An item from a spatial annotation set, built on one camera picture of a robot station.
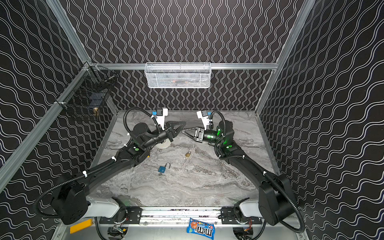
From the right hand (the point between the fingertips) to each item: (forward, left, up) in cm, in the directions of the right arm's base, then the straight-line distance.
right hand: (182, 133), depth 68 cm
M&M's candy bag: (-33, -8, -30) cm, 46 cm away
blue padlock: (-4, +15, -31) cm, 34 cm away
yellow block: (-34, +49, -29) cm, 66 cm away
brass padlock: (+7, 0, -32) cm, 33 cm away
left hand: (+1, -3, +6) cm, 6 cm away
